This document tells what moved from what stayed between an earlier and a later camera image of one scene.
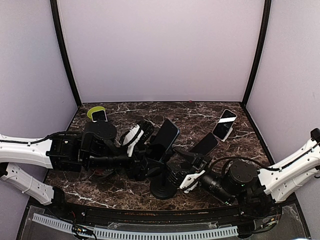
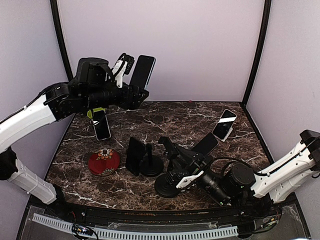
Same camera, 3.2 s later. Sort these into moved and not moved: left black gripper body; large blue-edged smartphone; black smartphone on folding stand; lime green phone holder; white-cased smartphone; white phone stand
Moved: left black gripper body; large blue-edged smartphone
Not moved: white phone stand; lime green phone holder; white-cased smartphone; black smartphone on folding stand
